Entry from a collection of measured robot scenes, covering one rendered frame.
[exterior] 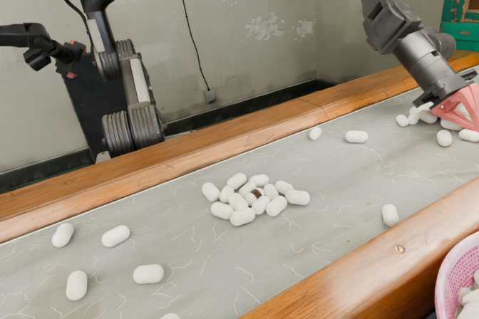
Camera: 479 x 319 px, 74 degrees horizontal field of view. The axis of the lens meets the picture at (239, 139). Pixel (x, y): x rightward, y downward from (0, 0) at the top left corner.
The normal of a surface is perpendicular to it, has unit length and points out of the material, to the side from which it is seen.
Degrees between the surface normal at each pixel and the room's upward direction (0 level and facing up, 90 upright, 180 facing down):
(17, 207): 0
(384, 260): 0
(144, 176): 45
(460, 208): 0
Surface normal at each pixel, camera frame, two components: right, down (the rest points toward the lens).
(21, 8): 0.47, 0.33
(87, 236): -0.13, -0.89
